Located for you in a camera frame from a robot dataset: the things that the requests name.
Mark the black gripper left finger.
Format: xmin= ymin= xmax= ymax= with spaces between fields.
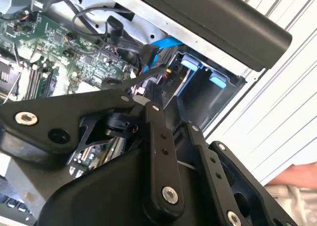
xmin=0 ymin=83 xmax=186 ymax=214

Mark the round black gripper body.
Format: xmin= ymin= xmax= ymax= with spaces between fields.
xmin=38 ymin=146 xmax=219 ymax=226

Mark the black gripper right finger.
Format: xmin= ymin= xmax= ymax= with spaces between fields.
xmin=170 ymin=96 xmax=299 ymax=226

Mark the hard disk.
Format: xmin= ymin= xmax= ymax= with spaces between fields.
xmin=176 ymin=52 xmax=228 ymax=98

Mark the black disk power wire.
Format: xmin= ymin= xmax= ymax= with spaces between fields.
xmin=103 ymin=65 xmax=174 ymax=92

